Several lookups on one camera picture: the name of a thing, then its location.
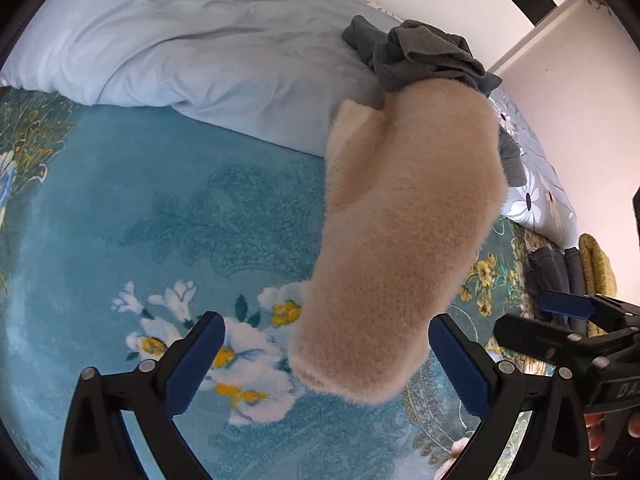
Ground small grey knitted cloth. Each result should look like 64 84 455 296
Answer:
496 127 527 187

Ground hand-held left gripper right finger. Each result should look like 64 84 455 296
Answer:
428 313 593 480

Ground crumpled grey garment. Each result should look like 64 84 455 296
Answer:
342 15 503 96

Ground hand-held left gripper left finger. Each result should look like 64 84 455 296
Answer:
59 311 226 480

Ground beige fluffy sweater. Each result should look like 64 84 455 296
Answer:
289 77 510 407

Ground light blue floral duvet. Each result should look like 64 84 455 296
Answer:
0 0 578 248

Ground yellow fluffy cloth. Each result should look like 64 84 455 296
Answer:
577 232 618 338

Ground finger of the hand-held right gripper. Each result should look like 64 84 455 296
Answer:
494 314 601 366
539 290 640 333

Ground dark grey pants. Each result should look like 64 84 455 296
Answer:
527 247 586 333

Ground teal floral blanket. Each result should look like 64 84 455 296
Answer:
0 85 581 480

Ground person's right hand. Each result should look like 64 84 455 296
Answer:
584 410 640 476

